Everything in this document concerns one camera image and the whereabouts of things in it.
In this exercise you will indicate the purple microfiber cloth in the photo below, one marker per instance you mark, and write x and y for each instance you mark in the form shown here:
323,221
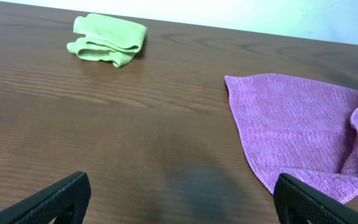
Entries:
298,126

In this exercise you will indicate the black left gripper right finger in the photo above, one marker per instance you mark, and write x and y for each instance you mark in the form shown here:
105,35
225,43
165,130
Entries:
298,203

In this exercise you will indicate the folded green cloth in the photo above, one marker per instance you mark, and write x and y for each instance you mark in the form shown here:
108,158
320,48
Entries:
107,39

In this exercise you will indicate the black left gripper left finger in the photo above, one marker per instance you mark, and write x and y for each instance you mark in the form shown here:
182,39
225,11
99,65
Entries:
65,201

